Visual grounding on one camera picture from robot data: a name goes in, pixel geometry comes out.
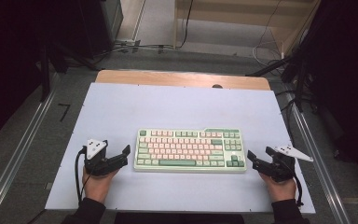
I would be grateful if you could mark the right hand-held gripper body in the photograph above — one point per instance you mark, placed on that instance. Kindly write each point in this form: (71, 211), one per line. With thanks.
(284, 168)

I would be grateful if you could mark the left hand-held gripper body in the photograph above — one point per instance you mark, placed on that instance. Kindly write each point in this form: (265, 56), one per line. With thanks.
(94, 157)

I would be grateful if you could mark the green and pink keyboard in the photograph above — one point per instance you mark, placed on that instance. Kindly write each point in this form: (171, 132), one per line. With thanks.
(189, 151)

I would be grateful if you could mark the person's right hand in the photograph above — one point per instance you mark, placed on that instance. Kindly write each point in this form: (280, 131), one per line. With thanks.
(281, 190)

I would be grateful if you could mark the person's left hand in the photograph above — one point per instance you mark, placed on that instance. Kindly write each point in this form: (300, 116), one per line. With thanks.
(98, 186)

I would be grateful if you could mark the white table board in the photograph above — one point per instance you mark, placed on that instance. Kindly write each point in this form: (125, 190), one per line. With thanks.
(180, 105)

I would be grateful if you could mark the wooden table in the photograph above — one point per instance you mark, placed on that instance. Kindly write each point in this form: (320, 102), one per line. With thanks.
(180, 79)

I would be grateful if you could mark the black cabinet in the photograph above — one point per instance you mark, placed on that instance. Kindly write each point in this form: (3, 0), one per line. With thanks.
(101, 28)

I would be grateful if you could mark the wooden shelf unit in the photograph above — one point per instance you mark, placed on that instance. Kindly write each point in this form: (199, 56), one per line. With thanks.
(239, 18)

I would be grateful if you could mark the aluminium floor rail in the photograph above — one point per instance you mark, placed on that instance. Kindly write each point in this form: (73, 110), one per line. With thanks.
(15, 161)
(318, 161)

